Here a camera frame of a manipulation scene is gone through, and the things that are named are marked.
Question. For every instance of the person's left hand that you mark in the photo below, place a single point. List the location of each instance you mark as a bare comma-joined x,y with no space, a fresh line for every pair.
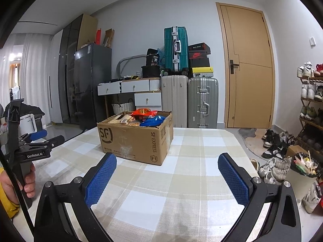
8,184

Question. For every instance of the wooden door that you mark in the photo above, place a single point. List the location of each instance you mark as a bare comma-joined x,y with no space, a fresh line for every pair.
249,93

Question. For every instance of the pile of sneakers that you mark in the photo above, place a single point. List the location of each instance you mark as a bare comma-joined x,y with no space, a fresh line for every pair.
275,146

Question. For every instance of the woven laundry basket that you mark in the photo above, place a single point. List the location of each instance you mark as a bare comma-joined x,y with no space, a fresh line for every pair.
121,108

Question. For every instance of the white curtain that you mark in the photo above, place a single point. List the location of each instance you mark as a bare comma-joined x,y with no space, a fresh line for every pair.
35,80

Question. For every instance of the dark cloth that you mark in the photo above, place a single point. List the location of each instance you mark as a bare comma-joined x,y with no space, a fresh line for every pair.
32,110

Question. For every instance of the yellow shoe box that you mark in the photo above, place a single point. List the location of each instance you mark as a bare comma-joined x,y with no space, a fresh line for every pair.
203,71

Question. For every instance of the dark grey fridge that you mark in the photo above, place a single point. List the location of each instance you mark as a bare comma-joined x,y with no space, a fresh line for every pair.
92,85

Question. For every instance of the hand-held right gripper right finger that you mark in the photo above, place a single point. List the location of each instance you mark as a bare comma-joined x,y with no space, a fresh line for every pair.
234,179

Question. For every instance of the blue cookie packet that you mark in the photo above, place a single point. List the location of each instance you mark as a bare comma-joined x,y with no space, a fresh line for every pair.
152,121

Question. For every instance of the white ribbed box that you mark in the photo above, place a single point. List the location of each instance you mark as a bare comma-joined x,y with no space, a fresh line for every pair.
154,85

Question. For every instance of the clear cracker packet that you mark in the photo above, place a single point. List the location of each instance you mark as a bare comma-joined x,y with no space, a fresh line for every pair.
121,119

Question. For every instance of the small brown carton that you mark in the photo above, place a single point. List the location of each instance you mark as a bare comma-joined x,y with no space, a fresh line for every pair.
295,151

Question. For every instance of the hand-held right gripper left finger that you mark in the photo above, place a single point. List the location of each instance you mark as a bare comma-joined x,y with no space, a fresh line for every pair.
101,179

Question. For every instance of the white appliance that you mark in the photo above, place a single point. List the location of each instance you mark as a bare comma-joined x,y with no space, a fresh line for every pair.
27,123

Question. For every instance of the checked tablecloth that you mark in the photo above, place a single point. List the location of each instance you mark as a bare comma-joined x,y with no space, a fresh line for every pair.
164,194

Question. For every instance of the shoe rack with shoes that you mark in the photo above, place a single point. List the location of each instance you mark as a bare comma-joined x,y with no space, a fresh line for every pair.
310,90

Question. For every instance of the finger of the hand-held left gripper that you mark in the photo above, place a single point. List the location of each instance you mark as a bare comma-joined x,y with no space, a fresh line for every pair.
50,142
37,134

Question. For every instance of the wooden shoe rack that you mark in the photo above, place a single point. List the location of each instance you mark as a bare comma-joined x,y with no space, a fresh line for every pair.
311,123

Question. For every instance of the brown cardboard box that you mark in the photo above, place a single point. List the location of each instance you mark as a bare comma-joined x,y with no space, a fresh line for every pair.
131,141

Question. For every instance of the white light switch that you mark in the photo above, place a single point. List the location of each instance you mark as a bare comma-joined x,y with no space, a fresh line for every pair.
312,41

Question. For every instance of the flat brown cardboard carton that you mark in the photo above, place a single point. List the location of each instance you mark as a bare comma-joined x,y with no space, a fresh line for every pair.
108,37

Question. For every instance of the small white basket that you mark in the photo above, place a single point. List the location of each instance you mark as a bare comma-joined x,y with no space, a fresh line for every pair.
139,74

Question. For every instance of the cream suitcase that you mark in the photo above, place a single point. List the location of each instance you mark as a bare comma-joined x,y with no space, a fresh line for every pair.
174,100

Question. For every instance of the silver suitcase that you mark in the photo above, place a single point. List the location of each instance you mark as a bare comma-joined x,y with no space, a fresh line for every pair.
201,100

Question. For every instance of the red paper bag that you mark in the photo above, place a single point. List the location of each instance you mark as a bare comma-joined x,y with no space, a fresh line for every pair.
98,36

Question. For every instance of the person's left forearm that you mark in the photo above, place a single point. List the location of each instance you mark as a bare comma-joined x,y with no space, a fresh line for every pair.
8,208

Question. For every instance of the trash bin with white liner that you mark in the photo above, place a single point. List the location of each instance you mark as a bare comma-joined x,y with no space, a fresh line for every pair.
299,181

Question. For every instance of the teal suitcase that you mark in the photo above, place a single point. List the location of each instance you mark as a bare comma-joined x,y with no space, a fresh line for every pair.
171,53

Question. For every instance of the white noodle packet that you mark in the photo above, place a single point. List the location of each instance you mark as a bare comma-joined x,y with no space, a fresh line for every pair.
135,124

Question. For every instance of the tall dark glass cabinet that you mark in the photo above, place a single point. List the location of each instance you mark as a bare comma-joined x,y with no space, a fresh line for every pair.
68,68

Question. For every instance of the white desk with drawers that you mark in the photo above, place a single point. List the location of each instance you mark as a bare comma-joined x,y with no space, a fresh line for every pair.
147,99

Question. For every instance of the red cone chips bag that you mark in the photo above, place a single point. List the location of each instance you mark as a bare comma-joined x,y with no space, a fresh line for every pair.
143,113

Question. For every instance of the black storage box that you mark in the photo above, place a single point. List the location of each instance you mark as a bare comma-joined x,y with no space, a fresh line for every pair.
151,71

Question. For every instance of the plain black shoe box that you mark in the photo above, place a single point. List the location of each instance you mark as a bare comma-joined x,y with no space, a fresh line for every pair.
199,63

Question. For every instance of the black printed bag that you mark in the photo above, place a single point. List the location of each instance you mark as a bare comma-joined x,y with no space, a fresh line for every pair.
153,58

